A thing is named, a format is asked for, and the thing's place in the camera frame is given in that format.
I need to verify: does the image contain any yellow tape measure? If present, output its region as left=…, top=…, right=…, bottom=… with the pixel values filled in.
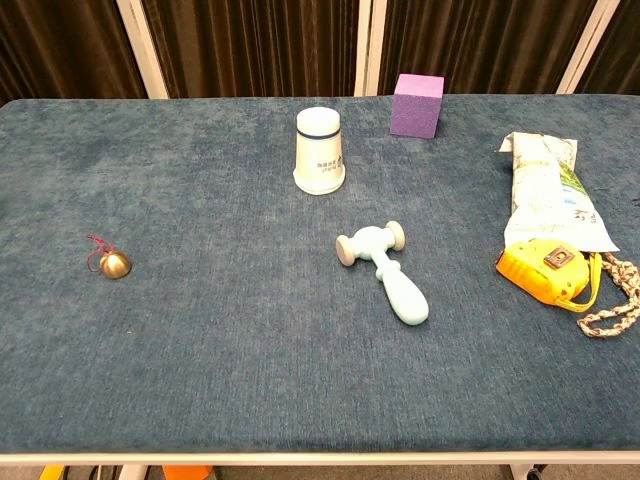
left=495, top=239, right=603, bottom=314

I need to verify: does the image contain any brown curtain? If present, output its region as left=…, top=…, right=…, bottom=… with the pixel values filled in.
left=0, top=0, right=640, bottom=107

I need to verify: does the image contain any blue velvet table cloth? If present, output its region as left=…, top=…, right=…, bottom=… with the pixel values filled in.
left=0, top=93, right=640, bottom=455

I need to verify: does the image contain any braided beige rope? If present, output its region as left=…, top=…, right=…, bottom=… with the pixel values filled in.
left=576, top=251, right=640, bottom=339

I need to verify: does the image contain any purple foam cube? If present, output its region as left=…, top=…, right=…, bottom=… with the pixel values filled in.
left=389, top=73, right=446, bottom=139

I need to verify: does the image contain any small brass bell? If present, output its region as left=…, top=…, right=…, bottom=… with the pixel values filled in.
left=87, top=234, right=133, bottom=281

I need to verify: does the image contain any white green printed snack bag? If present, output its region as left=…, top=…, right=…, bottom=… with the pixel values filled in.
left=496, top=131, right=621, bottom=253

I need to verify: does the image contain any white frame post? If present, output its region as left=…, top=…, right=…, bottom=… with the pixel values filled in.
left=115, top=0, right=170, bottom=100
left=555, top=0, right=622, bottom=95
left=353, top=0, right=388, bottom=98

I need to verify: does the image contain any light blue toy hammer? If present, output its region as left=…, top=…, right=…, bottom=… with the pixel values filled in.
left=335, top=220, right=431, bottom=328

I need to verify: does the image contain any white paper cup blue stripe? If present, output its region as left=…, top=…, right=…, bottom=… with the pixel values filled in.
left=292, top=107, right=347, bottom=196

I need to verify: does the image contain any orange object under table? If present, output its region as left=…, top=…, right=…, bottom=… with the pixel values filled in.
left=161, top=465, right=213, bottom=480

